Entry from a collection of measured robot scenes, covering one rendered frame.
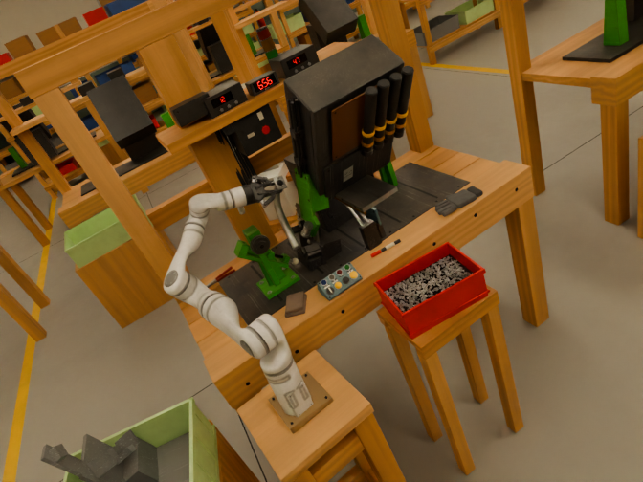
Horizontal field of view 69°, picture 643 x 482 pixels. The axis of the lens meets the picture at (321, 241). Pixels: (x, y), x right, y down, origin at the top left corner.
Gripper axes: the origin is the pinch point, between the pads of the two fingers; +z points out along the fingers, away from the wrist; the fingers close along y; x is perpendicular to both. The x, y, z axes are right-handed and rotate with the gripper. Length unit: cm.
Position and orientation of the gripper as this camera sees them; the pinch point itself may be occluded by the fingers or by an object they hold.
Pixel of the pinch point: (277, 186)
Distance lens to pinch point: 185.4
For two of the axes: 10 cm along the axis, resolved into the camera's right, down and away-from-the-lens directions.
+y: -4.0, -8.8, 2.4
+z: 8.8, -3.0, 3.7
